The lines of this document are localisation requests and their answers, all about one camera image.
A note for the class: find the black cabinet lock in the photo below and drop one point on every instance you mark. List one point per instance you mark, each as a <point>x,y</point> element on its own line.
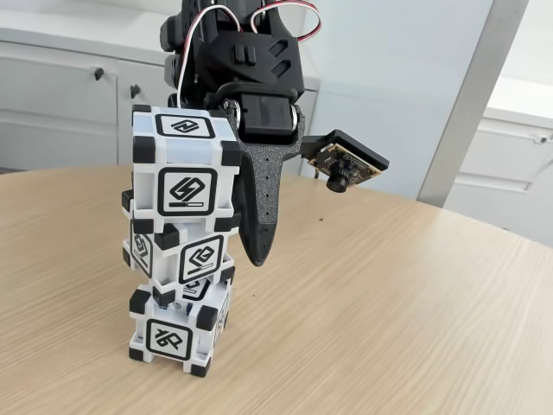
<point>98,73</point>
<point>135,90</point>

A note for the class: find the grey metal post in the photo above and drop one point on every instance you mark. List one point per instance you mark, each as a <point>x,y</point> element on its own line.
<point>471,108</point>

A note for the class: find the white cube with N symbol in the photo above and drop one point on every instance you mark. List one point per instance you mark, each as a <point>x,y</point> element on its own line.
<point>186,190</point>

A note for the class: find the white cube with blue inside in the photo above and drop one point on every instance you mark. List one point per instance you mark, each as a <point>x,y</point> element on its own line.
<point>166,339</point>

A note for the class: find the white cube with nested-squares symbol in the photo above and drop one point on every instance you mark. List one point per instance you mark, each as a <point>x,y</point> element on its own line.
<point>201,259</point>

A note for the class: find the silver cabinet lock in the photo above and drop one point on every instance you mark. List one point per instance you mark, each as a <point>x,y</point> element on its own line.
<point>541,138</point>

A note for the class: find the camera module on black mount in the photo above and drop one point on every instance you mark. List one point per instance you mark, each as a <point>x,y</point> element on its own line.
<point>345,157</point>

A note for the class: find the white low cabinet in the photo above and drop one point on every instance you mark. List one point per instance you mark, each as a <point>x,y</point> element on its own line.
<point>52,108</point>

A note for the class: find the white drawer cabinet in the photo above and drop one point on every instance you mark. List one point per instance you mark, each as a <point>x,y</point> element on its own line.
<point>497,164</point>

